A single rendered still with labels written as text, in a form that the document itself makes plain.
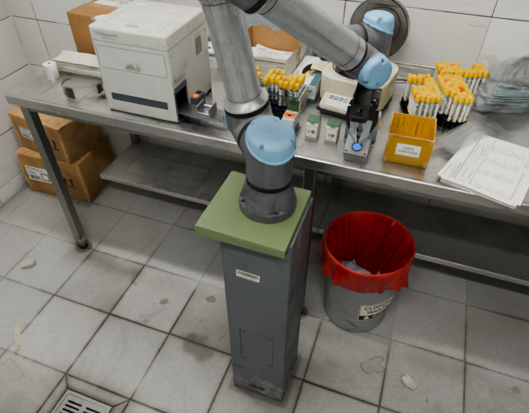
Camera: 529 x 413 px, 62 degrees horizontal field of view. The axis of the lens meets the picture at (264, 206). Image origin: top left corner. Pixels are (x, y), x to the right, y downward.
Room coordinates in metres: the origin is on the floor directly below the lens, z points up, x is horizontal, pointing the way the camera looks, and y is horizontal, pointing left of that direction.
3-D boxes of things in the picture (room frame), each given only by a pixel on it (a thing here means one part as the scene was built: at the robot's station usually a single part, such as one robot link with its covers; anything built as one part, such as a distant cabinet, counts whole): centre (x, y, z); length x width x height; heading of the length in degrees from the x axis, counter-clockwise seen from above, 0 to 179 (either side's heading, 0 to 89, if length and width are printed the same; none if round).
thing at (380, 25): (1.10, -0.28, 1.26); 0.09 x 0.08 x 0.11; 110
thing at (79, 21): (1.91, 0.63, 0.97); 0.31 x 0.23 x 0.18; 64
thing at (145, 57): (1.48, 0.37, 1.03); 0.31 x 0.27 x 0.30; 70
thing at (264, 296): (0.87, -0.01, 0.44); 0.20 x 0.20 x 0.87; 70
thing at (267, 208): (0.87, -0.01, 0.95); 0.15 x 0.15 x 0.10
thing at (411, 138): (1.14, -0.45, 0.92); 0.13 x 0.13 x 0.10; 72
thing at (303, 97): (1.44, -0.04, 0.91); 0.20 x 0.10 x 0.07; 70
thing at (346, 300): (1.18, -0.40, 0.22); 0.38 x 0.37 x 0.44; 70
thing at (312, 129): (1.24, -0.16, 0.91); 0.05 x 0.04 x 0.07; 160
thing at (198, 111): (1.33, 0.22, 0.92); 0.21 x 0.07 x 0.05; 70
